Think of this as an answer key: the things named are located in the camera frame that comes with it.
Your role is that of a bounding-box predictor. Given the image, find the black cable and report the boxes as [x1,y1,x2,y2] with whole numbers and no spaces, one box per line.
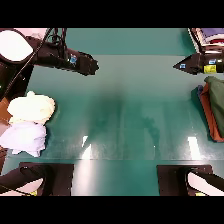
[0,27,68,100]

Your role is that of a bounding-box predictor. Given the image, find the orange garment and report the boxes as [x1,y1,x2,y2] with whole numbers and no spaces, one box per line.
[198,82,224,143]

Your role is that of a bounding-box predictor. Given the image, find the cream garment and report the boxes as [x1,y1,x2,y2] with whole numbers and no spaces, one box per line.
[6,90,57,126]

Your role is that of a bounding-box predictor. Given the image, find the heap of clothes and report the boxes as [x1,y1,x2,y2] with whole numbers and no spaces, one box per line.
[194,27,224,52]

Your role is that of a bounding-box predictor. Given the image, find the blue garment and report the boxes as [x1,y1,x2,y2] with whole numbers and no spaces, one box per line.
[190,84,215,142]

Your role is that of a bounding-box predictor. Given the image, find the dark green garment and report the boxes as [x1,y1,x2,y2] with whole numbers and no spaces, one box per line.
[203,75,224,139]

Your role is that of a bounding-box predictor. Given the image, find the white garment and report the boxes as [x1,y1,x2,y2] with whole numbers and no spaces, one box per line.
[0,120,48,158]

